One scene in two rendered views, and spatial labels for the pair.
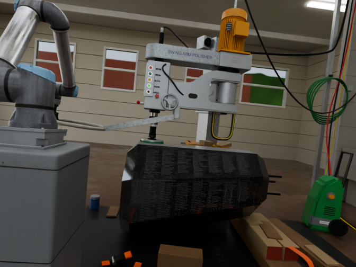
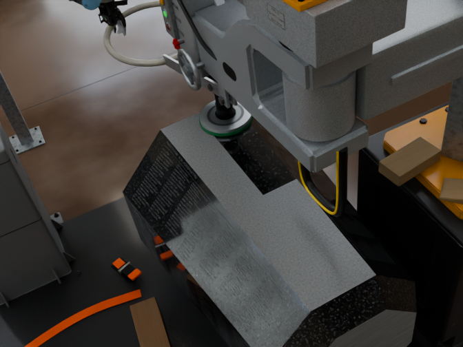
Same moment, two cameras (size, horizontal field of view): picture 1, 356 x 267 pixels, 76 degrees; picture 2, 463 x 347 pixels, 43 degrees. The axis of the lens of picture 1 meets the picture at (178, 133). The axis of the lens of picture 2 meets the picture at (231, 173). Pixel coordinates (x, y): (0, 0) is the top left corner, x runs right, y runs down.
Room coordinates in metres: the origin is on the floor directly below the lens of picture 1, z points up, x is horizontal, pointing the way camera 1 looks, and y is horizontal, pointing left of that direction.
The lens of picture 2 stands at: (1.61, -1.55, 2.30)
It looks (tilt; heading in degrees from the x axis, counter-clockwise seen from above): 44 degrees down; 75
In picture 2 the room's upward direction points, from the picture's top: 10 degrees counter-clockwise
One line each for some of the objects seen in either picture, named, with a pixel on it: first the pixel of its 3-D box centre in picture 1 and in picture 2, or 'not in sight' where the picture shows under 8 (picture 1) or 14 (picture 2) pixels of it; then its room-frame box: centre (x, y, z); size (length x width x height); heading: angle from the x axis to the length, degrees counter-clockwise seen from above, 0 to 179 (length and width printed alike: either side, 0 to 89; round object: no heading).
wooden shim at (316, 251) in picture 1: (320, 254); not in sight; (1.71, -1.19, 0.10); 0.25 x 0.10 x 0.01; 7
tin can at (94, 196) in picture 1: (94, 201); not in sight; (2.38, 0.81, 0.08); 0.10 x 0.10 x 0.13
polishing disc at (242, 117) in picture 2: (151, 140); (225, 114); (2.11, 0.24, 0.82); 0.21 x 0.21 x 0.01
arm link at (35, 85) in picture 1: (34, 86); not in sight; (1.03, 0.67, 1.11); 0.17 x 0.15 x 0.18; 103
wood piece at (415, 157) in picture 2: (205, 143); (409, 160); (2.58, -0.33, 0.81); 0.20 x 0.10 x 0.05; 11
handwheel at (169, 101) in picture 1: (169, 102); (198, 66); (2.00, 0.10, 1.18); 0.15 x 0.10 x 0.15; 97
